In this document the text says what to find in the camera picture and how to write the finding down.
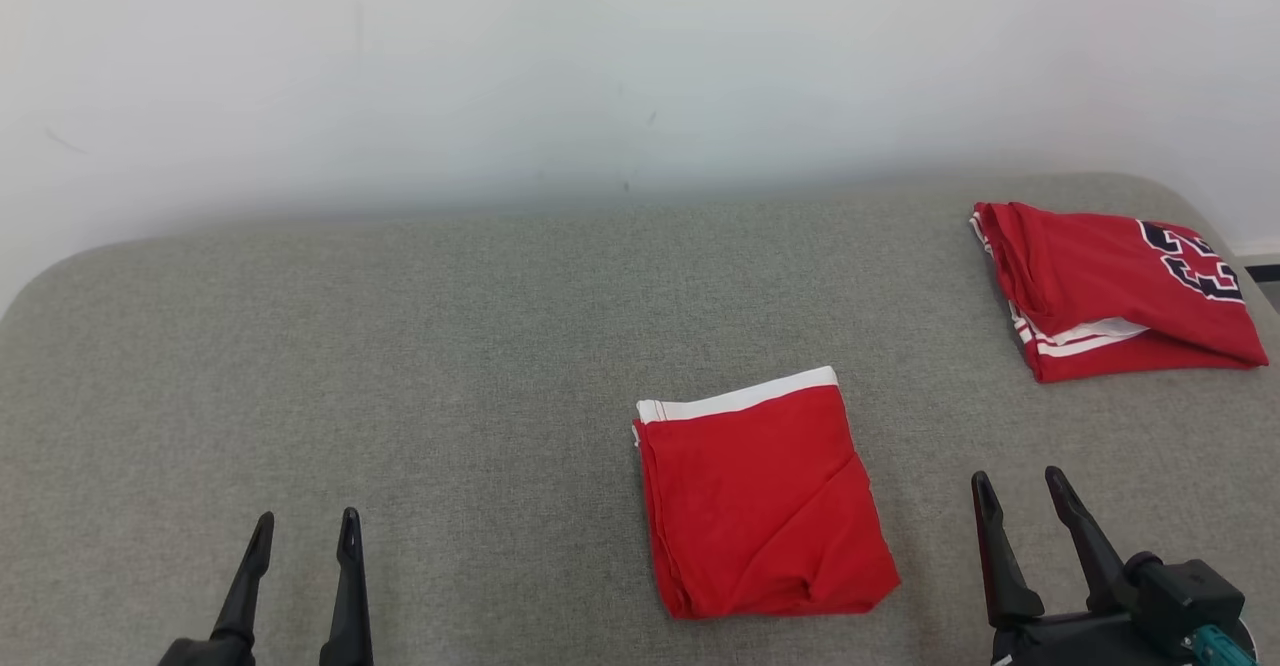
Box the red shorts with white stripe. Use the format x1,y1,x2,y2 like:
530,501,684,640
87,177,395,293
631,365,902,621

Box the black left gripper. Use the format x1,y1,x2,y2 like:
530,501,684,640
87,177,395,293
157,507,375,666

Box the red white-sleeved t-shirt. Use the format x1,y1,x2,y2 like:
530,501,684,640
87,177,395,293
968,201,1271,385

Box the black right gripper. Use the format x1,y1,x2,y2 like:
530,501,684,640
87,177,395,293
971,465,1186,666

